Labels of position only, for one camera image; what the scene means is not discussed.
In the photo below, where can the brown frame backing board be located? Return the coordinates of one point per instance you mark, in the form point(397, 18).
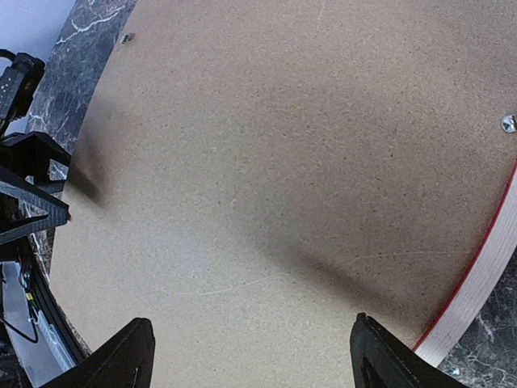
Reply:
point(260, 172)

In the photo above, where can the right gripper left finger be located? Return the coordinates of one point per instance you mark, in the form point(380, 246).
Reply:
point(125, 360)

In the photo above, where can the white slotted cable duct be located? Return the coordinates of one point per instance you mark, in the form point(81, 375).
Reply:
point(55, 344)

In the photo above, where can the black front rail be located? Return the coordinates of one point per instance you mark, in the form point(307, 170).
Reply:
point(40, 252)

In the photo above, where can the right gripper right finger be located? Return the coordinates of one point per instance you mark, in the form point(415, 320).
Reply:
point(379, 359)

